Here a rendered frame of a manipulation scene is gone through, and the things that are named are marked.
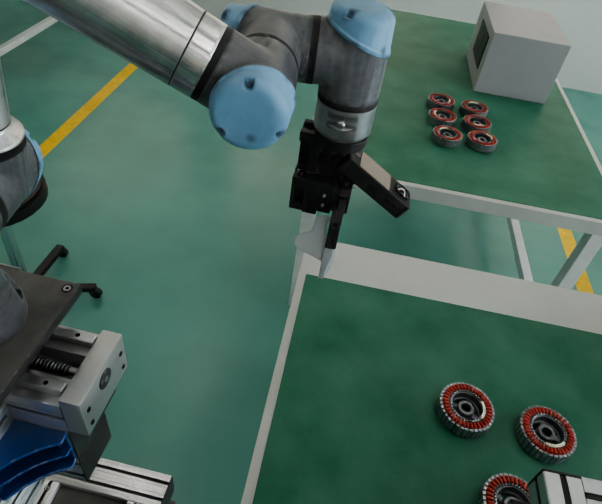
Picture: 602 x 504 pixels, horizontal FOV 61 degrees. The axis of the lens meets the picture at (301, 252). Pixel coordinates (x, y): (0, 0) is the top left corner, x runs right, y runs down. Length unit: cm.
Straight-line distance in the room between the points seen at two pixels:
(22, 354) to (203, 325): 138
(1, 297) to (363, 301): 80
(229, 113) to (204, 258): 197
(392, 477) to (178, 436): 100
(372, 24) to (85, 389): 62
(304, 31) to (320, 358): 74
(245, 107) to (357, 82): 18
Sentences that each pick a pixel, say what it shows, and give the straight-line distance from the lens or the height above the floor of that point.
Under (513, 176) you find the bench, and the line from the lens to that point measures 196.
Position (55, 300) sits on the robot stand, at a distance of 89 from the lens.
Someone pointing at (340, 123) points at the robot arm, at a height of 138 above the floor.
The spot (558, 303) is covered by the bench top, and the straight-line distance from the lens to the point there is 152.
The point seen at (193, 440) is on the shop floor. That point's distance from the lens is 188.
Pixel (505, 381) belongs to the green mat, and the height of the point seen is 75.
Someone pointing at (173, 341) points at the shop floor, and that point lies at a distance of 211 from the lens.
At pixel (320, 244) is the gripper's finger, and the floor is 120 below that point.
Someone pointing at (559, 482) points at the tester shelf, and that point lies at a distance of 72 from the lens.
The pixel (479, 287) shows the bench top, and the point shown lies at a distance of 144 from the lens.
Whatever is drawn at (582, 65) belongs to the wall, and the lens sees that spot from 514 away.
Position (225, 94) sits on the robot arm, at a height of 147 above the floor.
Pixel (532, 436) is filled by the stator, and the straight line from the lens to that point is 116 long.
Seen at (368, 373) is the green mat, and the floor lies 75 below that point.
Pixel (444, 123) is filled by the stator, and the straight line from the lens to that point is 211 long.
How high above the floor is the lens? 168
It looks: 42 degrees down
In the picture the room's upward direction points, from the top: 9 degrees clockwise
